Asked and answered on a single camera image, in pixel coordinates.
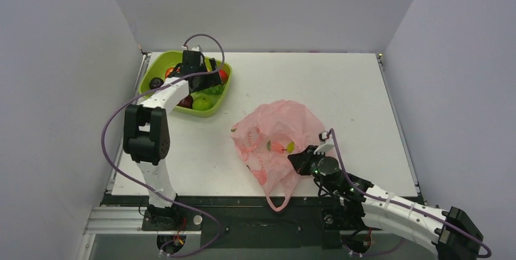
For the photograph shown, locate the small red fake fruit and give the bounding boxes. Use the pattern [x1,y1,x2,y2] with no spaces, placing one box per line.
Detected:
[218,69,229,85]

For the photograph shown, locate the dark red fake apple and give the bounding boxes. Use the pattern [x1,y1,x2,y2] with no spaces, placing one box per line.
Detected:
[177,95,194,109]

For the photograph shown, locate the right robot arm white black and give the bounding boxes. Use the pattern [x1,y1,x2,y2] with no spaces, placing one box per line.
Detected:
[288,146,483,259]

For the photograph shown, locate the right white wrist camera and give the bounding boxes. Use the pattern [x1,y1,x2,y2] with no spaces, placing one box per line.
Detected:
[314,131,335,155]

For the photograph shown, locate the green fake lime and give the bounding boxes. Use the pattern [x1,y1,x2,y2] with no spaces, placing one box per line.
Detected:
[192,96,213,111]

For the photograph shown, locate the yellow green fake fruit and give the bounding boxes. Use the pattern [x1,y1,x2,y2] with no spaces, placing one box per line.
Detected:
[285,141,295,154]

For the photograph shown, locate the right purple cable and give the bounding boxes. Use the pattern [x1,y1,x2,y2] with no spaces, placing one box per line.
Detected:
[318,128,493,260]

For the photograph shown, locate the dark fake mangosteen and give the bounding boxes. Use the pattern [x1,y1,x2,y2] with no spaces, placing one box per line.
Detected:
[148,77,164,90]

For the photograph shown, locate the pink plastic bag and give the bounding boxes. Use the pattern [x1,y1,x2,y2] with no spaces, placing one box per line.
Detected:
[230,100,324,213]

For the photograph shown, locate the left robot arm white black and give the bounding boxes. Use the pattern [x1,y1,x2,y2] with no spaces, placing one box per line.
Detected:
[122,49,223,230]

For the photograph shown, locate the green fake grapes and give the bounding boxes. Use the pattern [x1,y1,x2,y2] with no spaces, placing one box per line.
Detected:
[202,85,225,96]

